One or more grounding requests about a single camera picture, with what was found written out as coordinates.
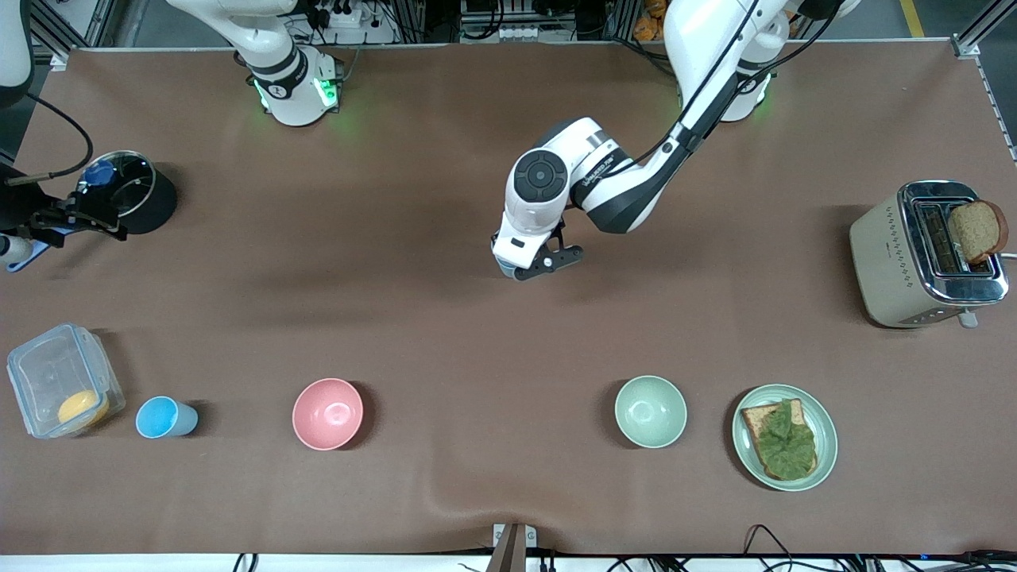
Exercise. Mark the brown bread slice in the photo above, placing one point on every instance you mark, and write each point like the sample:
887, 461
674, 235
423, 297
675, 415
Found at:
752, 415
976, 230

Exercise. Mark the pale green bowl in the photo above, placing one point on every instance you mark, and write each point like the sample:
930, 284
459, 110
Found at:
650, 411

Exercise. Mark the brown table mat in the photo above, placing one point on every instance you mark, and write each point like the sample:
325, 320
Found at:
397, 238

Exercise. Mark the pale green plate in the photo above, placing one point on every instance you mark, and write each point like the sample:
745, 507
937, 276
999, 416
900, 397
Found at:
826, 437

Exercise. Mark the glass lid with blue knob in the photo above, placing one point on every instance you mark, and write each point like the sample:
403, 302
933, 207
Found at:
131, 187

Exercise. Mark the green lettuce leaf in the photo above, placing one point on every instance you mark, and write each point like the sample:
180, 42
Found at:
786, 445

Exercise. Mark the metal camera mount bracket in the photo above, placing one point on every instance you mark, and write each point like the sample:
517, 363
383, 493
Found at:
512, 552

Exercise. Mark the beige and chrome toaster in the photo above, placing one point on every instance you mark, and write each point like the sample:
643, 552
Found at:
890, 262

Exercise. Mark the clear plastic food container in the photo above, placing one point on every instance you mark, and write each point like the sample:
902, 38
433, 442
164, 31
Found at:
48, 373

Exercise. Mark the pink bowl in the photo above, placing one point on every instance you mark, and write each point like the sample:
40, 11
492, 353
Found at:
327, 415

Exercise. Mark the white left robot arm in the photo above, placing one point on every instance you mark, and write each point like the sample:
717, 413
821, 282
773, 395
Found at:
628, 191

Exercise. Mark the white power strip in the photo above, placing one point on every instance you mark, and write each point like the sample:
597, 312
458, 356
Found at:
343, 14
520, 33

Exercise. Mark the bag of orange buns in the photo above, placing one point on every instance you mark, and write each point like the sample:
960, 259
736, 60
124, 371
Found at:
647, 24

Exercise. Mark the yellow round food piece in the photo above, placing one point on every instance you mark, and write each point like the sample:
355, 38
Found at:
82, 409

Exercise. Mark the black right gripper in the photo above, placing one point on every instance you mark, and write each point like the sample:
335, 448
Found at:
17, 209

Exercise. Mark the aluminium frame profile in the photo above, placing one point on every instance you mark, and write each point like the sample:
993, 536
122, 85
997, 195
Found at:
981, 30
75, 28

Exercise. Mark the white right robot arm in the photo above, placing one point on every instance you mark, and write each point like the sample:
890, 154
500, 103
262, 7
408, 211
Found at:
290, 87

